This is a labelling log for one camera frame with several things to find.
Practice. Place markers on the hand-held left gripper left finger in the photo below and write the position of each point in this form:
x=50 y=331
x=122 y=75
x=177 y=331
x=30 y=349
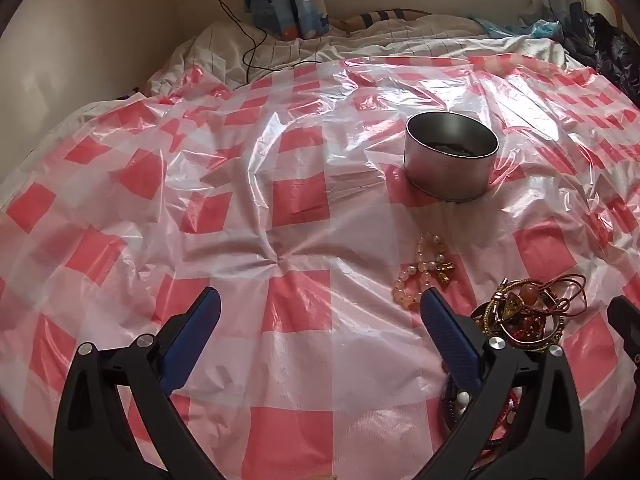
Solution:
x=192 y=340

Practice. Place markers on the blue printed curtain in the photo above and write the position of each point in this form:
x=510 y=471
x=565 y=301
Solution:
x=290 y=0

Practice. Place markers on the round metal tin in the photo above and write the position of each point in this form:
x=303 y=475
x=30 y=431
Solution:
x=445 y=175

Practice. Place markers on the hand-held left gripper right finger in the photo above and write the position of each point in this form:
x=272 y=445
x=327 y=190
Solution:
x=447 y=335

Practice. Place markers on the red white checked plastic sheet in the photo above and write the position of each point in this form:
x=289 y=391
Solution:
x=250 y=240

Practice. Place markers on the striped pillow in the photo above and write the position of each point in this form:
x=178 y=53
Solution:
x=380 y=16

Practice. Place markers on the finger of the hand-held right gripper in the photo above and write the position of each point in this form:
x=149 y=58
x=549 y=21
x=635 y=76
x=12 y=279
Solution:
x=627 y=327

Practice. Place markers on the pile of mixed jewelry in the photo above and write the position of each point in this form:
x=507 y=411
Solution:
x=520 y=310

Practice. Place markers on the black plastic bag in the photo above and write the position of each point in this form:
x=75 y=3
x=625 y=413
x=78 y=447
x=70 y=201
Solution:
x=605 y=50

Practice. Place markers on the blue plastic bag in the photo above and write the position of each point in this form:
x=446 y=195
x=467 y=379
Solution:
x=540 y=29

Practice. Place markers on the white striped bedsheet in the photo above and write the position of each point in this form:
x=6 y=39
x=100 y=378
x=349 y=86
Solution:
x=280 y=50

